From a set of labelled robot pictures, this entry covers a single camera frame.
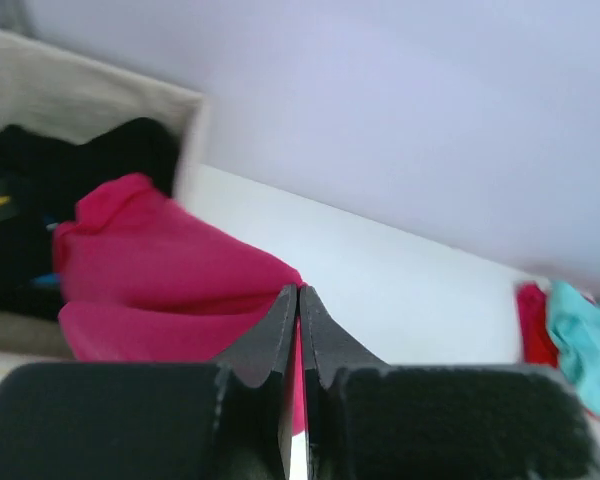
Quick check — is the red folded t shirt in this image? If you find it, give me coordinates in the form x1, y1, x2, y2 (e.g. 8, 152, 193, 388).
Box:
515, 282, 560, 371

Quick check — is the wicker basket with cloth liner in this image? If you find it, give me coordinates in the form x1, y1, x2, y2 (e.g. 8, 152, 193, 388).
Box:
0, 31, 206, 358

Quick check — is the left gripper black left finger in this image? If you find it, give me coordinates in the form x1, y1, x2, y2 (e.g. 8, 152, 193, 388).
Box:
0, 285, 297, 479

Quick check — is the black t shirt in basket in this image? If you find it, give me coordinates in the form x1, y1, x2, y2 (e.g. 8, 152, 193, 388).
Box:
0, 117, 181, 321

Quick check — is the teal folded t shirt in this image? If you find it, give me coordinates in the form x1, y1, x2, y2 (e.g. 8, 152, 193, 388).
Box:
547, 281, 600, 418

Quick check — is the pink t shirt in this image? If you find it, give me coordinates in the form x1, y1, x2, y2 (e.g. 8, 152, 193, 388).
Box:
52, 172, 311, 437

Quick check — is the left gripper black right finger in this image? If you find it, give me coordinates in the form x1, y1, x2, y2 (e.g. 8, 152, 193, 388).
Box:
299, 286, 600, 479

